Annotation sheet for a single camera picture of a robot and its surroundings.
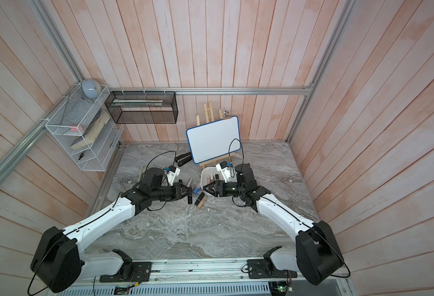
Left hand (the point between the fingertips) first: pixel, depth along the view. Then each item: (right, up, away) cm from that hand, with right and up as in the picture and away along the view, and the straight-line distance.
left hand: (190, 194), depth 79 cm
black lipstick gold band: (+3, -5, +15) cm, 16 cm away
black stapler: (-8, +16, +31) cm, 36 cm away
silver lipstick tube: (-3, +2, +21) cm, 22 cm away
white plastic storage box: (+11, +6, +23) cm, 26 cm away
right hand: (+7, +3, -1) cm, 8 cm away
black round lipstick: (0, -2, -1) cm, 3 cm away
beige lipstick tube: (+3, -8, +12) cm, 15 cm away
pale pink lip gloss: (+7, +4, +22) cm, 24 cm away
